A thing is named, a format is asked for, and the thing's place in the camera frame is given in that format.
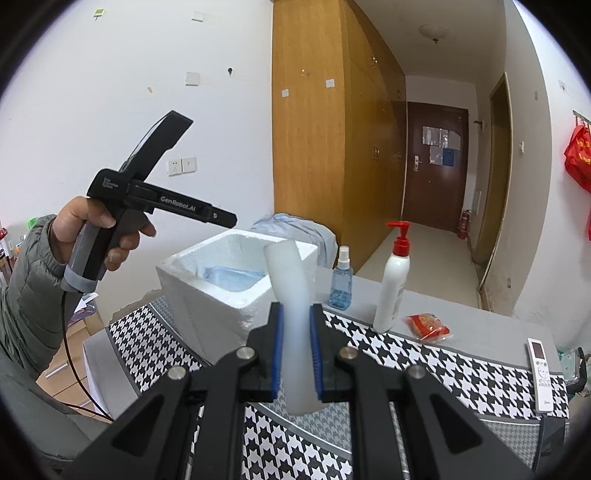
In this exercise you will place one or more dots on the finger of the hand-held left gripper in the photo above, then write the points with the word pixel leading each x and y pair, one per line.
pixel 224 218

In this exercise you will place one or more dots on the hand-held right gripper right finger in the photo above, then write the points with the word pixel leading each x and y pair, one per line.
pixel 316 350

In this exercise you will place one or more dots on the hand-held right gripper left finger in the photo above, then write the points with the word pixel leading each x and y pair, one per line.
pixel 276 350

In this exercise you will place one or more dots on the white cloth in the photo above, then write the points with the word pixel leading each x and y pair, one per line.
pixel 295 323

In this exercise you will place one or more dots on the blue face mask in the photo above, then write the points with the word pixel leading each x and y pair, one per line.
pixel 235 277

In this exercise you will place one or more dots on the white foam box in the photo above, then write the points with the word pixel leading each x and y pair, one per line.
pixel 207 314

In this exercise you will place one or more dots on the person's left forearm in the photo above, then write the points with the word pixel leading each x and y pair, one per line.
pixel 32 304

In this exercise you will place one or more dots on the person's left hand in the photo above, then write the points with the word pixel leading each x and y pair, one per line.
pixel 67 226

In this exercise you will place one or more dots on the blue spray bottle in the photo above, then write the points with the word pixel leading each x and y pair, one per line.
pixel 340 290

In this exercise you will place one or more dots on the white pump bottle red cap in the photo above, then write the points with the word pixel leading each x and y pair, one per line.
pixel 390 295

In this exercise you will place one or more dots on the light blue cloth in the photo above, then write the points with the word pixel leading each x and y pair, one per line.
pixel 318 240

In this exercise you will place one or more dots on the red snack packet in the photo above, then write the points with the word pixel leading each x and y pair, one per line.
pixel 427 325

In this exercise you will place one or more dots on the wooden wardrobe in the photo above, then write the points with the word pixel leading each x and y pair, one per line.
pixel 314 138

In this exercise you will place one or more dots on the black white houndstooth mat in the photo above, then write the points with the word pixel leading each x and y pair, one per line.
pixel 438 369

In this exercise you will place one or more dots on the wooden drawer cabinet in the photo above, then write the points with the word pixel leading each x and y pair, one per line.
pixel 78 369

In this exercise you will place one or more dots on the red fire extinguisher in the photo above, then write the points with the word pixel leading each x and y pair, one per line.
pixel 464 226

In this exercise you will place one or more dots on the dark brown entrance door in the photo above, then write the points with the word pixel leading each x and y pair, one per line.
pixel 434 194

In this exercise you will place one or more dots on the white remote control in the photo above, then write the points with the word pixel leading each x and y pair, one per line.
pixel 541 374

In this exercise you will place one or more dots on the white paper notice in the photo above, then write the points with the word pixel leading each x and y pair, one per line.
pixel 438 137

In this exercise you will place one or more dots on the blue paper notice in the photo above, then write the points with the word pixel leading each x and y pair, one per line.
pixel 449 156

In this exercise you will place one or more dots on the black smartphone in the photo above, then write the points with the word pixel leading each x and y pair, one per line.
pixel 551 438

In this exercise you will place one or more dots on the wooden side door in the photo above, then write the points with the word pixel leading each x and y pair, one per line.
pixel 501 175

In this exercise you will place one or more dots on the black curved object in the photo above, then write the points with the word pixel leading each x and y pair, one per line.
pixel 575 369

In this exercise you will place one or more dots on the round ceiling lamp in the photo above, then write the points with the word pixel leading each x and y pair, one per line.
pixel 434 32

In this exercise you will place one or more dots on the red plastic bag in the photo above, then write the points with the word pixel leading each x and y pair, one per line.
pixel 579 159

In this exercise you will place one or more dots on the white wall socket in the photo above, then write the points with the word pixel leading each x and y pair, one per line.
pixel 174 166

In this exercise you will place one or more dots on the white wall switch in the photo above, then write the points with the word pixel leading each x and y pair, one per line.
pixel 189 165

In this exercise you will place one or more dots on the white blank wall plate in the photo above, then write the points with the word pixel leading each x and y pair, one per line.
pixel 192 78
pixel 198 17

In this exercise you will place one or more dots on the small green wall sensor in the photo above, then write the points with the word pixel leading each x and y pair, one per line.
pixel 99 14

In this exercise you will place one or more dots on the metal wall hook rack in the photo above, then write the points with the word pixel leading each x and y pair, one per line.
pixel 581 116

